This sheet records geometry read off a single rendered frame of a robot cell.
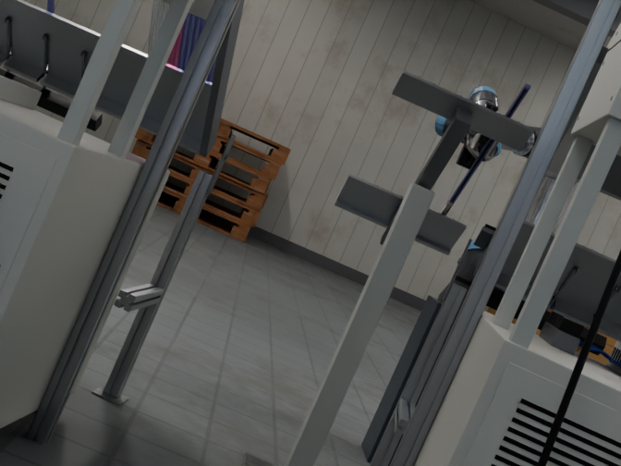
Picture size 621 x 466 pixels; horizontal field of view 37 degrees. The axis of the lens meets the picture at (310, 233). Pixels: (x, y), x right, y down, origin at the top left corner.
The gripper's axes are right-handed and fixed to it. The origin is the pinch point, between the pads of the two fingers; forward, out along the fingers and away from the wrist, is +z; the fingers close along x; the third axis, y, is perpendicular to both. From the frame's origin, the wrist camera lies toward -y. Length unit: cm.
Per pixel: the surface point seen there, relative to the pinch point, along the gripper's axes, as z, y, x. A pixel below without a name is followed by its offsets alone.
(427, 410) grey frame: 72, -22, 0
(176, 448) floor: 55, -77, -43
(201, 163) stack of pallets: -546, -364, -109
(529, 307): 93, 23, -2
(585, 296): 16.7, -15.3, 36.6
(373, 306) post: 28.8, -34.2, -11.5
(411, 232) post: 18.6, -16.6, -10.0
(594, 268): 19.2, -5.8, 33.4
